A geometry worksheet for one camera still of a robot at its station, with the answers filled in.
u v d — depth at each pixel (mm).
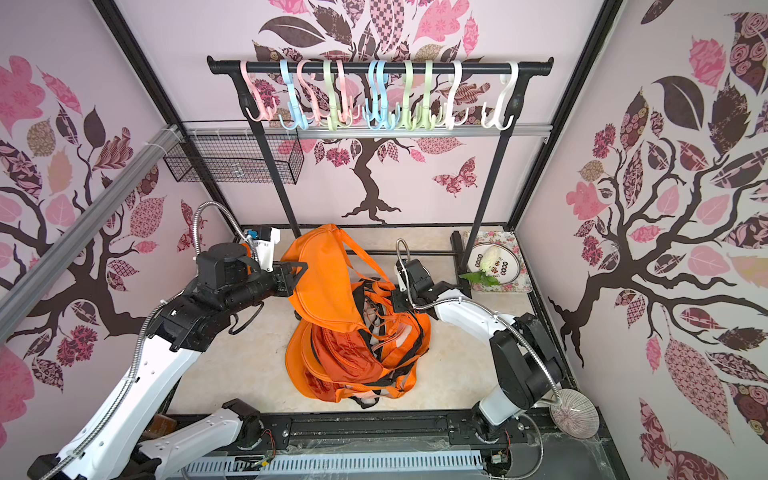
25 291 508
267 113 607
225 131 890
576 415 753
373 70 542
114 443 365
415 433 749
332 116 617
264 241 557
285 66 542
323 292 671
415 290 679
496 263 1065
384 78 541
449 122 617
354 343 760
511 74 542
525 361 443
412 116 608
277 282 563
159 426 419
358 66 544
